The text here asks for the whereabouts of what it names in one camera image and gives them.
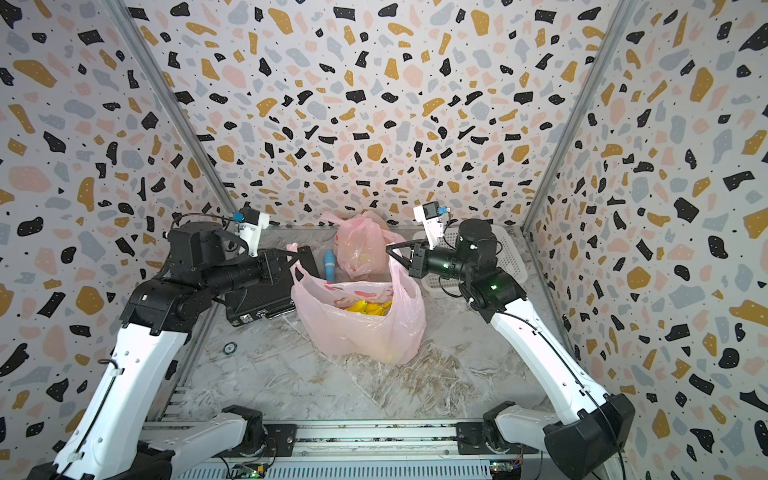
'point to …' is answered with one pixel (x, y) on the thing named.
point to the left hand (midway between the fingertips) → (299, 255)
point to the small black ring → (234, 349)
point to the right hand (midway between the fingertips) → (389, 253)
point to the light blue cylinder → (329, 266)
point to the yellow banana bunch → (372, 309)
